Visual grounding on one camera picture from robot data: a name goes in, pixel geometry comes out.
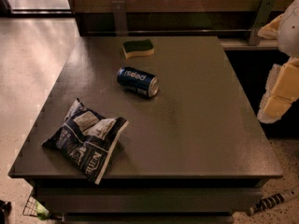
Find blue pepsi can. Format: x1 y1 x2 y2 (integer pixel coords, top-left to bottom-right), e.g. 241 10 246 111
117 67 159 98

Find right metal shelf bracket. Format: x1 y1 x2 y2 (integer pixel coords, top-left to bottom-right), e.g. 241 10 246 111
247 0 276 46

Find green yellow sponge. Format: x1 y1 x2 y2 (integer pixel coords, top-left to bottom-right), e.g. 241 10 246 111
122 39 154 59

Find black white striped tool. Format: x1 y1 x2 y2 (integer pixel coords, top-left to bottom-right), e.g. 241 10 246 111
248 188 299 216

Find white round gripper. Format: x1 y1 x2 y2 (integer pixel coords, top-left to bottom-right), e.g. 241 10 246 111
257 0 299 124

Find dark wooden wall shelf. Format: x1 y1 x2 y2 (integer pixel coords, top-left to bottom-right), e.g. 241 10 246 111
68 0 293 49

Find dark grey drawer cabinet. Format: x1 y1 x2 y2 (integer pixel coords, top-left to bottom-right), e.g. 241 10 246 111
9 36 283 224

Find metal shelf bracket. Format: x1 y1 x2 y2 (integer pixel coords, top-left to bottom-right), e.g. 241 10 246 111
112 0 128 36
247 0 276 46

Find left metal shelf bracket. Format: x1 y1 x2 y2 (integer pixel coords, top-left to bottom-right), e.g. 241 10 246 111
112 0 128 36

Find wire basket with green item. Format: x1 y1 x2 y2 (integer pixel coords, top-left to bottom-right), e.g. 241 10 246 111
22 194 51 220

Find blue white snack bag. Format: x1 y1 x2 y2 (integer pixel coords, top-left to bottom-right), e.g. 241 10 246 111
42 99 129 185

